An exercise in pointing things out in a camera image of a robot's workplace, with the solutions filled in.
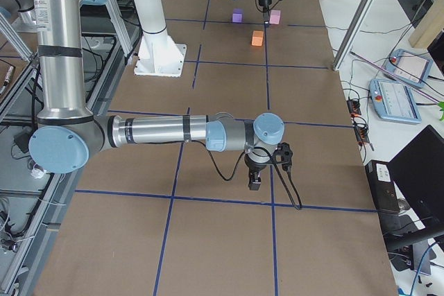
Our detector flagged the orange foam block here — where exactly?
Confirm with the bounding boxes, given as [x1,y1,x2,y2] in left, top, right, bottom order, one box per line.
[251,31,264,46]

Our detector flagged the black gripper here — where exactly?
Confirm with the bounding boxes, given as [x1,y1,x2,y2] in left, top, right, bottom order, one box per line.
[258,0,273,26]
[244,148,275,191]

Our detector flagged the pink foam block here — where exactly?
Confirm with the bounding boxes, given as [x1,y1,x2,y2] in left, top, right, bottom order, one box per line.
[269,10,281,25]

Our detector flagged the blue tape grid lines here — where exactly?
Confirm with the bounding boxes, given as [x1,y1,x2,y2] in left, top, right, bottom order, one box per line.
[74,0,379,296]

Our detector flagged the far blue teach pendant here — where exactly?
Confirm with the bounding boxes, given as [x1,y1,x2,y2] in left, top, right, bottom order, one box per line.
[383,49,432,88]

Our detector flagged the reacher grabber stick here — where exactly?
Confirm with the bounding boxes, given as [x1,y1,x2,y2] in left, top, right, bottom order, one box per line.
[350,51,443,111]

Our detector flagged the purple foam block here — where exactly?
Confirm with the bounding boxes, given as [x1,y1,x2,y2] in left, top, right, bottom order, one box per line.
[232,8,244,23]

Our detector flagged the blue teach pendant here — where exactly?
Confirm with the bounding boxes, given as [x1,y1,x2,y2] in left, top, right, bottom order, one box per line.
[369,79,422,124]
[383,49,432,88]

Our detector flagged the aluminium frame post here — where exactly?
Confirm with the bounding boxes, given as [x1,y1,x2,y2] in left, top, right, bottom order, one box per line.
[332,0,374,71]

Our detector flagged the brown paper table cover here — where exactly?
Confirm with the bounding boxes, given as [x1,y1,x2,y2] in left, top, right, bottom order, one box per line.
[33,0,398,296]

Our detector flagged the black monitor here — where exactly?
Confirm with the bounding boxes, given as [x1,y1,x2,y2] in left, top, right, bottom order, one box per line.
[385,125,443,251]

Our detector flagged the black box device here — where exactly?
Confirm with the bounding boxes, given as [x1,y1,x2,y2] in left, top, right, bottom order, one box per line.
[365,160,400,214]

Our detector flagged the near blue teach pendant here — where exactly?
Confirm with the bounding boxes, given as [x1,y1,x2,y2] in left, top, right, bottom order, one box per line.
[369,79,422,124]

